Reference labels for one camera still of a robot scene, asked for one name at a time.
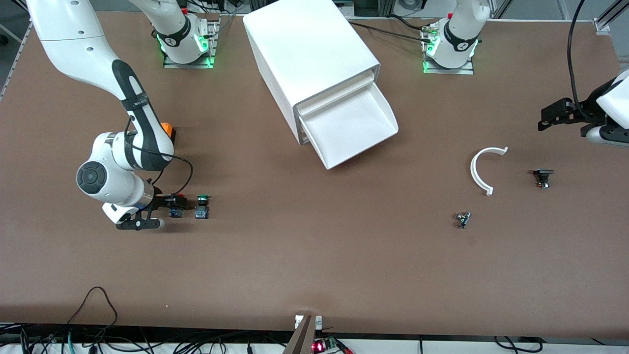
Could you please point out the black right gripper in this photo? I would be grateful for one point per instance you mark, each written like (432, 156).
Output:
(161, 201)

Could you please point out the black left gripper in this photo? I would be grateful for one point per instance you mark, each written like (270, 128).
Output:
(586, 109)

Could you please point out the red push button switch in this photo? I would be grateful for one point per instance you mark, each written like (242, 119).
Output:
(176, 213)

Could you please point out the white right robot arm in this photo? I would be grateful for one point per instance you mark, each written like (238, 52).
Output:
(73, 44)

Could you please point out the orange box with hole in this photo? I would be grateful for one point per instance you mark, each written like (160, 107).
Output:
(169, 130)

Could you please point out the white curved plastic arc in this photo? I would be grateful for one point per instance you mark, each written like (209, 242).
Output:
(472, 169)

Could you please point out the circuit board with red light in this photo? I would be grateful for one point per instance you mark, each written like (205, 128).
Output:
(319, 346)

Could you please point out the green push button switch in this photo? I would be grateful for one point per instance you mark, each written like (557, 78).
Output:
(201, 212)

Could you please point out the black push button switch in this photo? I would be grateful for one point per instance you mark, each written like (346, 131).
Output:
(543, 173)

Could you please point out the aluminium arm base plate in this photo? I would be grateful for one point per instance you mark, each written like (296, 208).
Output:
(467, 72)
(172, 64)

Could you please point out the aluminium frame profile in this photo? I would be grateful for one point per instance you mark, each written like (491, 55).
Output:
(19, 54)
(602, 24)

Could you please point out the small metal toggle switch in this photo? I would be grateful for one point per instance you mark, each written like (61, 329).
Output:
(463, 219)

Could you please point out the white mounting bracket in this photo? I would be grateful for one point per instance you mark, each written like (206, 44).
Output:
(318, 322)

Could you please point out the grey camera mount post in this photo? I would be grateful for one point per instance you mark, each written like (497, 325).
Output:
(300, 341)

